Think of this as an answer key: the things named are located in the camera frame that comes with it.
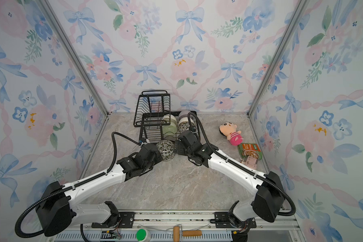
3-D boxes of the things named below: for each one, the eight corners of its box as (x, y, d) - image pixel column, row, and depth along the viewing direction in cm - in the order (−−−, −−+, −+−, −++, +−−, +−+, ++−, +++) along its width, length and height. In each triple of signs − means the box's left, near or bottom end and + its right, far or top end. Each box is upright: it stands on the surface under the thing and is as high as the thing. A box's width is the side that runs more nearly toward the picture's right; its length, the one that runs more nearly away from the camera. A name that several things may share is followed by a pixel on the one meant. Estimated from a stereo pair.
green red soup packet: (240, 159, 98) (241, 157, 96) (236, 145, 105) (238, 143, 102) (261, 159, 98) (263, 157, 96) (256, 145, 105) (258, 143, 103)
